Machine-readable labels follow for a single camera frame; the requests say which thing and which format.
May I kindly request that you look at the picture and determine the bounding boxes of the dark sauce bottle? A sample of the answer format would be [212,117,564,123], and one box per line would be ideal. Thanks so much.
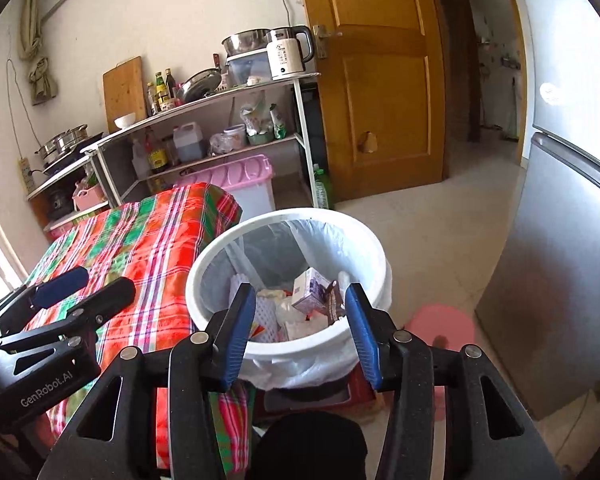
[145,128,169,174]

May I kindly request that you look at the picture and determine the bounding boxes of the white plastic jug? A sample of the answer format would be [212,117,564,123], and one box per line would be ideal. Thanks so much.
[172,122,206,162]

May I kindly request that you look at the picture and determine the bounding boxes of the colourful plaid tablecloth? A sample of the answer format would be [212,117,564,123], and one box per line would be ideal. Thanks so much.
[26,183,254,474]

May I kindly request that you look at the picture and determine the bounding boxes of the pink plastic basket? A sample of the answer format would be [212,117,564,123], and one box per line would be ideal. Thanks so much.
[72,184,106,211]

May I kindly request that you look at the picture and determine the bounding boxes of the silver refrigerator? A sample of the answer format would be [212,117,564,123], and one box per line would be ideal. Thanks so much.
[476,0,600,419]

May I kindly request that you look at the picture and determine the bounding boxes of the wooden door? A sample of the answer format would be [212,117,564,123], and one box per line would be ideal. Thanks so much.
[303,0,445,200]

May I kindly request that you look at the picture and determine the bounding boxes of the purple milk carton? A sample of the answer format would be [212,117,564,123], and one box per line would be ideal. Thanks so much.
[291,268,330,315]

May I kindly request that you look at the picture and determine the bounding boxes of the steel wok pan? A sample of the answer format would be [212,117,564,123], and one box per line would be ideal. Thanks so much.
[178,68,221,104]

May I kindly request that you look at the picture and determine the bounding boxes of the pink storage box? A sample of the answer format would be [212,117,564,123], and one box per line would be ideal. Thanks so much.
[175,155,276,221]

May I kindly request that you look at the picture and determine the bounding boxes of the pink plastic stool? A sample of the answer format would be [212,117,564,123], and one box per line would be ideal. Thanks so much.
[405,304,475,422]

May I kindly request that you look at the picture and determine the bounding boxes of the white electric kettle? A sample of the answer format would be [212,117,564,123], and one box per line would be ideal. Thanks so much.
[266,25,315,80]

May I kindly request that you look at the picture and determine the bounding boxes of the clear trash bag liner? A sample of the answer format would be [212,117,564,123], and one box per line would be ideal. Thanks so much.
[197,216,394,392]

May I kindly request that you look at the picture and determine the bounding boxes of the white ceramic bowl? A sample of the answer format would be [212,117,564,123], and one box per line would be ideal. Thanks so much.
[114,113,136,130]

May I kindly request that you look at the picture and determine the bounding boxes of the wooden cutting board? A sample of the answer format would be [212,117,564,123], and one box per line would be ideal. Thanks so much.
[102,56,147,133]

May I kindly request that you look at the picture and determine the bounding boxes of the white power strip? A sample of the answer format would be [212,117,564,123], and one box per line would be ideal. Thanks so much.
[18,157,36,194]

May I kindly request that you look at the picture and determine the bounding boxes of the white trash bin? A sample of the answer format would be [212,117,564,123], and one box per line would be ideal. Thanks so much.
[185,208,392,390]

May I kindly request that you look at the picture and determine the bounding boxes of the stainless steel pot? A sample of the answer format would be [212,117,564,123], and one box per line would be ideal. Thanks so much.
[38,124,88,165]

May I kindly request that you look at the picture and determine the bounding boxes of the grey metal shelf rack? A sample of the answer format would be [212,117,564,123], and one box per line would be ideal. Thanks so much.
[27,74,315,238]

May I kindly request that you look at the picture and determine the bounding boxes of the brown coffee sachet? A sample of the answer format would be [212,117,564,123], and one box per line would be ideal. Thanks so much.
[325,281,346,325]

